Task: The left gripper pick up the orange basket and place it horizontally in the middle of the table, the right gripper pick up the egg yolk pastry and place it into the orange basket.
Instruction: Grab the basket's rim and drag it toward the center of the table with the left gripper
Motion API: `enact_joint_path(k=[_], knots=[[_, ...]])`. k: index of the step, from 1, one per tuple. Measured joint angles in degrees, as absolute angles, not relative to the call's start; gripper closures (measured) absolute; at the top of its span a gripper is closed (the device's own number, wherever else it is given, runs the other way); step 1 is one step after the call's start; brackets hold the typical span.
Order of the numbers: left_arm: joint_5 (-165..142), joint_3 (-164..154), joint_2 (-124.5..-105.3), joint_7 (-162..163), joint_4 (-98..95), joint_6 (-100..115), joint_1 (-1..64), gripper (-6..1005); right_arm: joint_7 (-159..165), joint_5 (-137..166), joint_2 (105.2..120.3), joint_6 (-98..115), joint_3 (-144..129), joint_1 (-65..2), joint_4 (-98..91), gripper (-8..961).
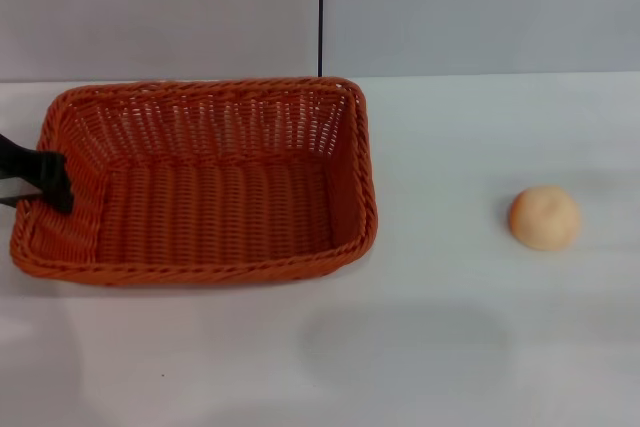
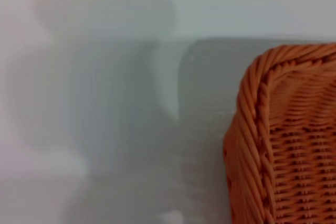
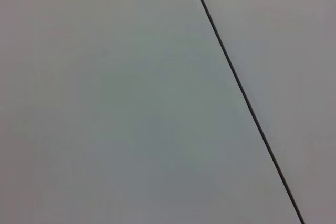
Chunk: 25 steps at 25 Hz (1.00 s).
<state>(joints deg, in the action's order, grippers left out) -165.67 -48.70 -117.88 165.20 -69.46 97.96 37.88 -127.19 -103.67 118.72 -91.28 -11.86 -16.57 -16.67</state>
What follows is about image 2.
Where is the orange woven wicker basket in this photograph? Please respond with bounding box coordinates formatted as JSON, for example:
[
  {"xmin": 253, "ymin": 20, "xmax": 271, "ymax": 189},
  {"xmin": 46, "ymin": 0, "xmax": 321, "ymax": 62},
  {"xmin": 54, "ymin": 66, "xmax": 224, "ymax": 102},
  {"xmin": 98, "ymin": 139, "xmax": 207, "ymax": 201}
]
[{"xmin": 222, "ymin": 42, "xmax": 336, "ymax": 224}]

